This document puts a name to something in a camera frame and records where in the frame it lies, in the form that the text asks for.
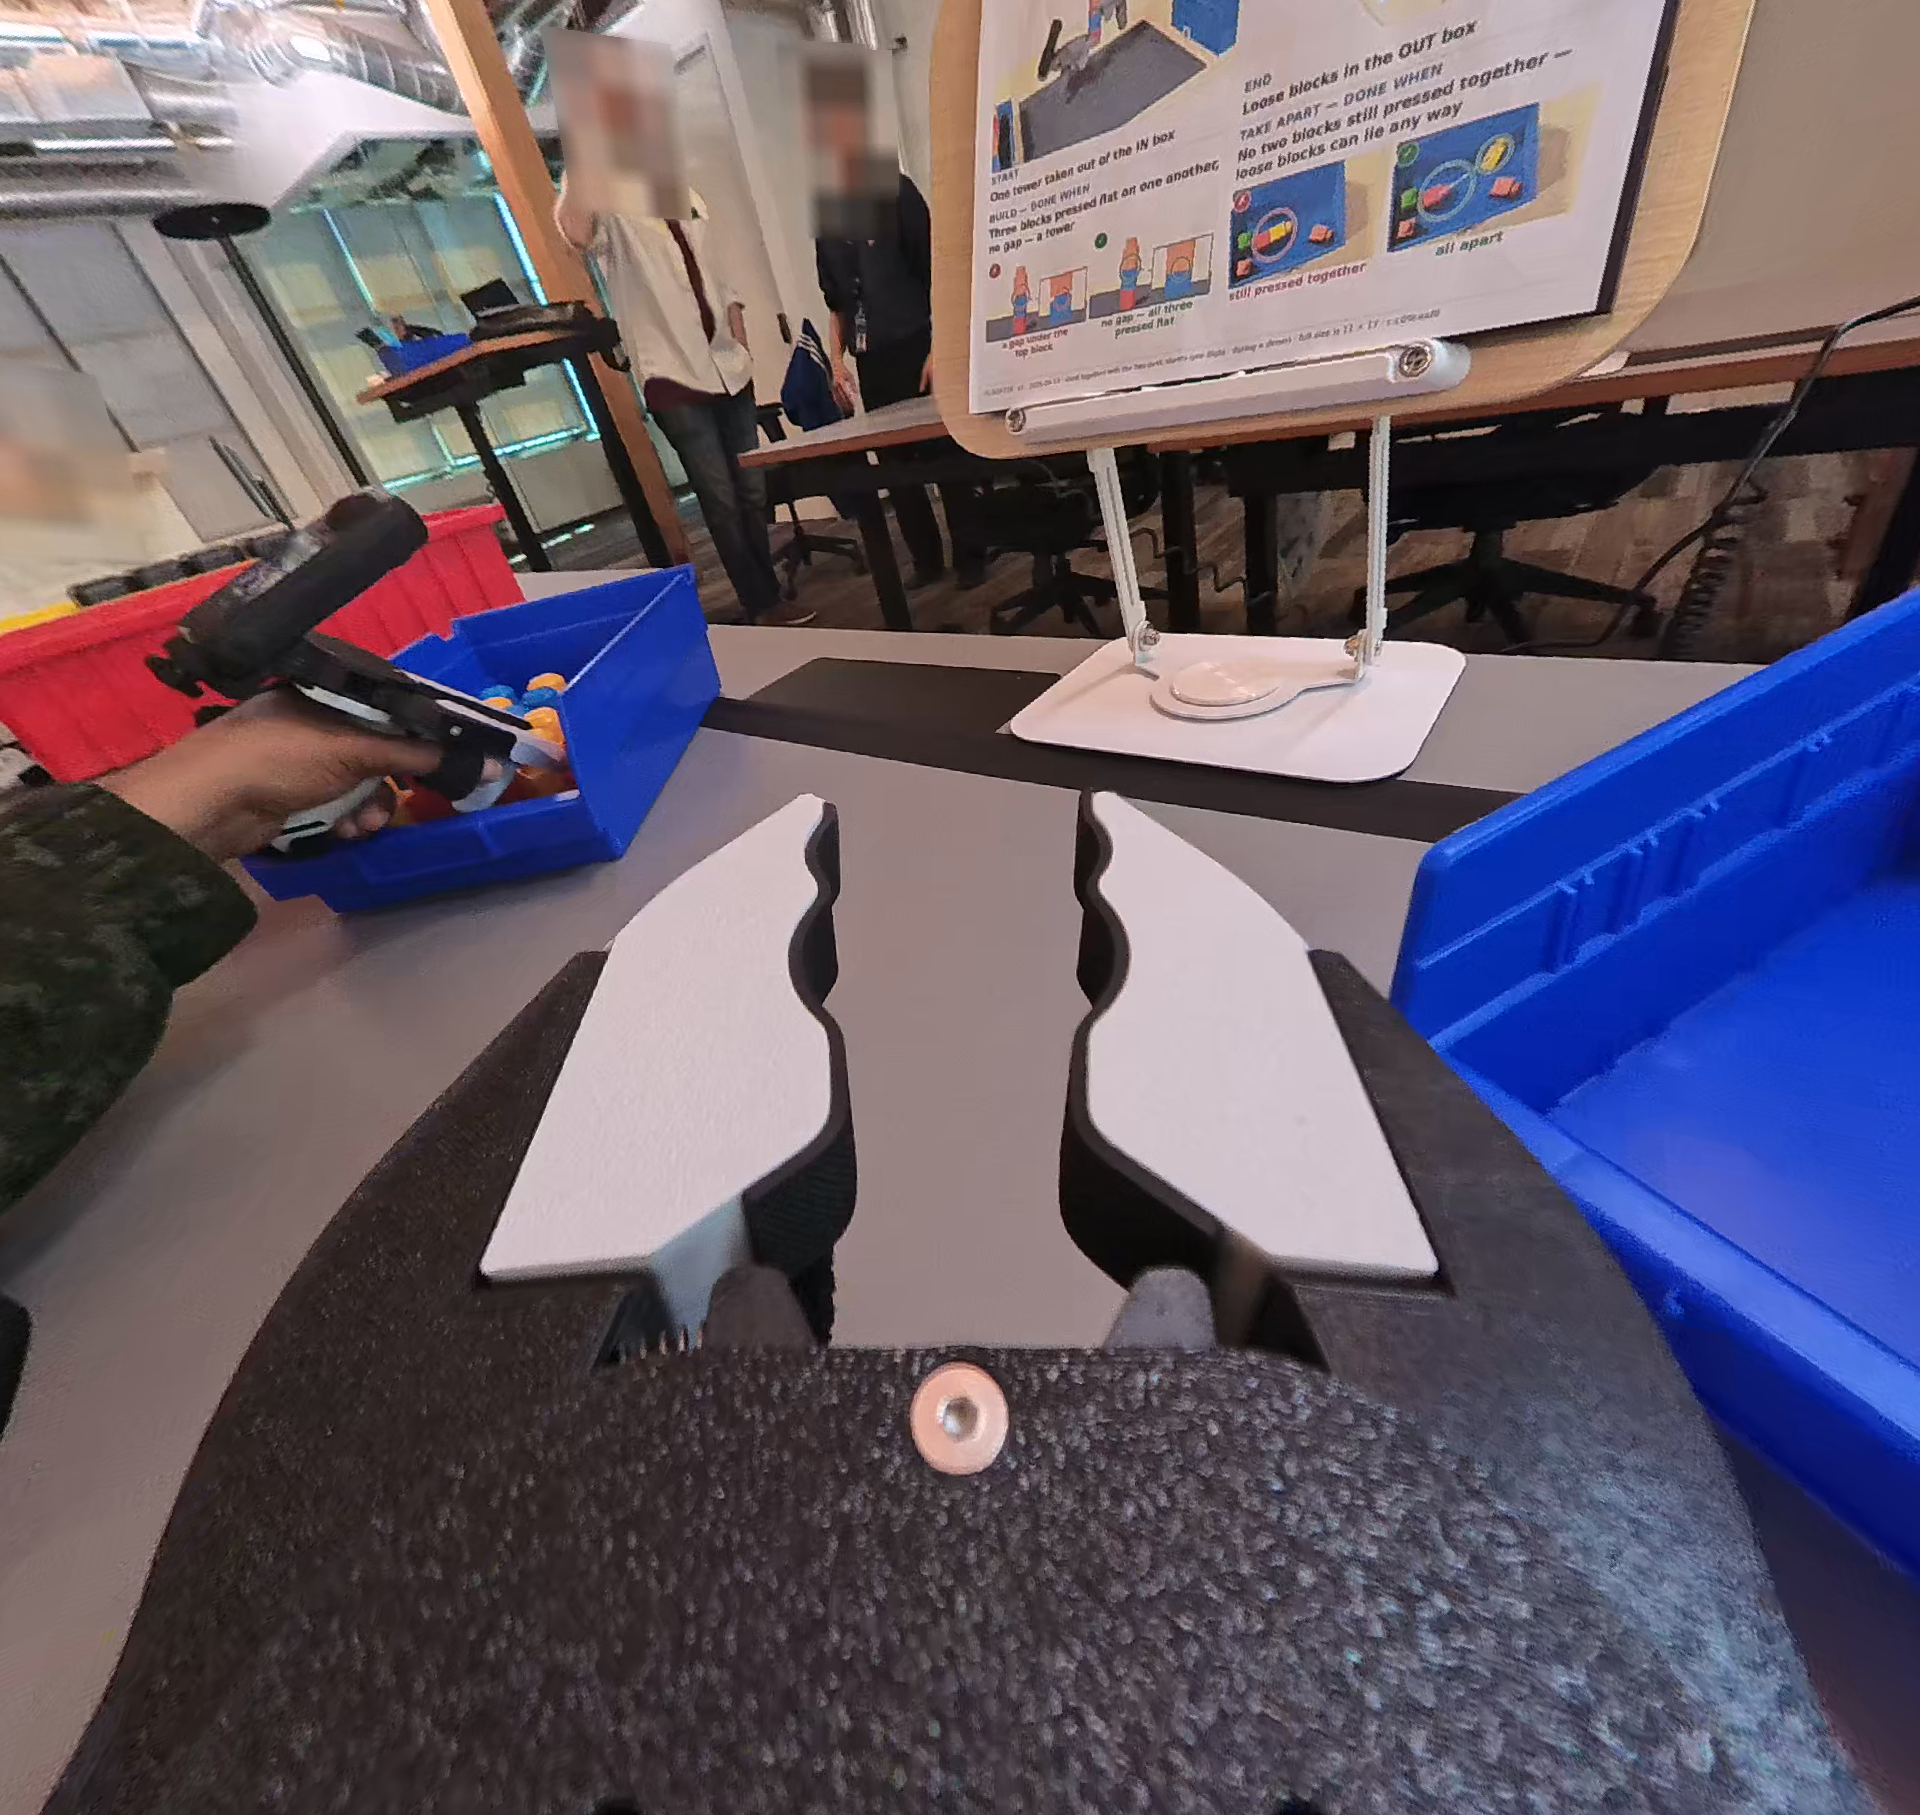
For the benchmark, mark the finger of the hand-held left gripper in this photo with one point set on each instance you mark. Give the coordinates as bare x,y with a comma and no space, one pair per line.
484,790
537,747

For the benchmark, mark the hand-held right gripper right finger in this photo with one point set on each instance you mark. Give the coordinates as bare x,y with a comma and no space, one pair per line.
1245,1110

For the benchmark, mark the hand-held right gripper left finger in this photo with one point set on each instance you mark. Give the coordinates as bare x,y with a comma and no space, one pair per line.
659,1096

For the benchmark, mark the pile of mega blocks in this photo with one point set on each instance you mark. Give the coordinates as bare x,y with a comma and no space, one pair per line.
539,781

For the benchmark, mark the blue plastic bin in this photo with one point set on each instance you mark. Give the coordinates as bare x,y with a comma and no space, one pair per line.
600,735
1725,1096

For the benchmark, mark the person's left forearm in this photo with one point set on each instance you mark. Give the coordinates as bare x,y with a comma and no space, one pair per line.
105,974

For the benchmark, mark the person's left hand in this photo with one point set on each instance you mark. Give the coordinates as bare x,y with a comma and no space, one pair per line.
255,781

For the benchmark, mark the row of black cases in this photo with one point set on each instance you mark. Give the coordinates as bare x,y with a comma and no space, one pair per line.
151,577

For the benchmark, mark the red plastic bin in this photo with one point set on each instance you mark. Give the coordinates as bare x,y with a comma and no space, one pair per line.
90,690

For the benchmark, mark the wooden standing desk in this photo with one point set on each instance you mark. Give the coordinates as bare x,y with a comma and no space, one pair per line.
496,346

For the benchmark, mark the black floor lamp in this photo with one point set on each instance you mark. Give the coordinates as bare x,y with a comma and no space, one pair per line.
210,217

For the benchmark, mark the wooden office table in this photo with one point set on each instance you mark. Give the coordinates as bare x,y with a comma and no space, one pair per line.
839,435

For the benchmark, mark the blue jacket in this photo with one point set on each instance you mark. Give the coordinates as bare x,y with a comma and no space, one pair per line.
810,375

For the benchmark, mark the wooden pillar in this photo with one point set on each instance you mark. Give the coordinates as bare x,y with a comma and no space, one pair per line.
503,120

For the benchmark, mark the black office chair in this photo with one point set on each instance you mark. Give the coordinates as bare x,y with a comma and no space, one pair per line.
1500,570
1050,526

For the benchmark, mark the printed instruction sheet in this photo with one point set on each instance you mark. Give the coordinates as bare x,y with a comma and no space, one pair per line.
1350,120

